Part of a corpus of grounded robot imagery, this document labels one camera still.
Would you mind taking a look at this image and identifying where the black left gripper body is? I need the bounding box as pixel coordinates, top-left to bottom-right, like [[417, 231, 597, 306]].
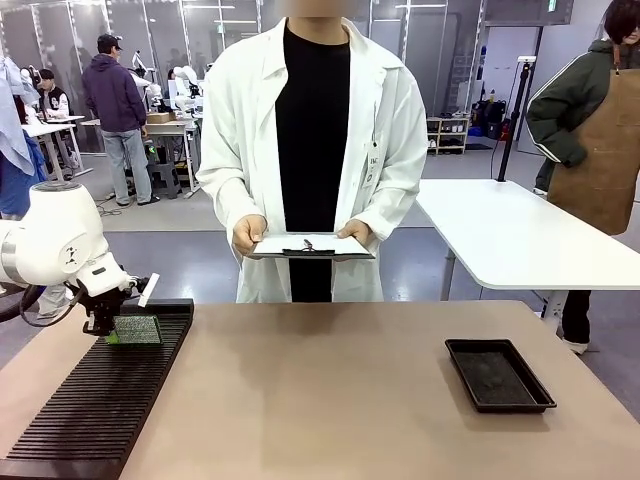
[[81, 275, 139, 337]]

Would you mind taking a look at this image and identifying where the green PCB board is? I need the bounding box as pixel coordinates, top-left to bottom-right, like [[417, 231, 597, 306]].
[[106, 314, 164, 346]]

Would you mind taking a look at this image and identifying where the clipboard with white paper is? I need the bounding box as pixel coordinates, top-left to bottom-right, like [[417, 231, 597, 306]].
[[248, 232, 377, 261]]

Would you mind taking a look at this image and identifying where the black slotted PCB rack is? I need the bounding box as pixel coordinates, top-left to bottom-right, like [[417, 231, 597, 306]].
[[0, 298, 196, 477]]

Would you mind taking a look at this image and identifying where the person's right hand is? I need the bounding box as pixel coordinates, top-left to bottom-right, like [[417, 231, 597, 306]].
[[231, 214, 270, 259]]

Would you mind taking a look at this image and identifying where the person's left hand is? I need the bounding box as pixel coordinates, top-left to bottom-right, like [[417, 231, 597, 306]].
[[336, 219, 375, 247]]

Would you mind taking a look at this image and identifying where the grey step stool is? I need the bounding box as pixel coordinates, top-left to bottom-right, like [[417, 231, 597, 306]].
[[147, 160, 182, 201]]

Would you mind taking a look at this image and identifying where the white desk with grey legs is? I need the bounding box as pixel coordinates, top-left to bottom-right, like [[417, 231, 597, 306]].
[[79, 115, 204, 197]]

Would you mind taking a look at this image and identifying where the white background desk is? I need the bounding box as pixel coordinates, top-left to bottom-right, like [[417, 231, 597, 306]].
[[20, 114, 94, 182]]

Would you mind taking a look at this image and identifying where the person in light blue shirt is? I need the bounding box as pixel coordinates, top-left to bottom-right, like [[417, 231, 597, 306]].
[[0, 54, 49, 221]]

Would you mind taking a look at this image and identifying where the person in purple hoodie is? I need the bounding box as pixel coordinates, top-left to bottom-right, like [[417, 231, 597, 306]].
[[81, 33, 161, 208]]

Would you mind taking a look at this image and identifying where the seated person in varsity jacket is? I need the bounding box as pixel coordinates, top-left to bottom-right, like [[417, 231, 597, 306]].
[[29, 68, 71, 121]]

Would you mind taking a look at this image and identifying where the person in white lab coat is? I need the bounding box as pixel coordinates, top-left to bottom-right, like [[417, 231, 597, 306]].
[[195, 14, 429, 304]]

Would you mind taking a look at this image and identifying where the wooden shoe shelf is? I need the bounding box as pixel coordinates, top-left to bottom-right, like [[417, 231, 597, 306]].
[[426, 116, 472, 155]]

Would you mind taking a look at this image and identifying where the black rectangular plastic tray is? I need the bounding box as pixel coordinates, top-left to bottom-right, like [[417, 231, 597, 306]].
[[444, 338, 558, 415]]

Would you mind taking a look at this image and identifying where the white side table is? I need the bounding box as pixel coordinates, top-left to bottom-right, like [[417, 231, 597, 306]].
[[413, 178, 640, 321]]

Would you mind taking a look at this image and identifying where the black tripod pole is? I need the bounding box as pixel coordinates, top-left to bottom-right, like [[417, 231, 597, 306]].
[[495, 56, 537, 183]]

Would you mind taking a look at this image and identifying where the person in brown apron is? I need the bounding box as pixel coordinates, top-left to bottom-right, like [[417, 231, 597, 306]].
[[525, 0, 640, 356]]

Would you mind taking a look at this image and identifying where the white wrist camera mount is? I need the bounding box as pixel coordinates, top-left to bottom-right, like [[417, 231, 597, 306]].
[[136, 272, 161, 308]]

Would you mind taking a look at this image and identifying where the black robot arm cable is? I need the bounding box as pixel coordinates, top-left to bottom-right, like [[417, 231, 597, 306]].
[[0, 282, 87, 329]]

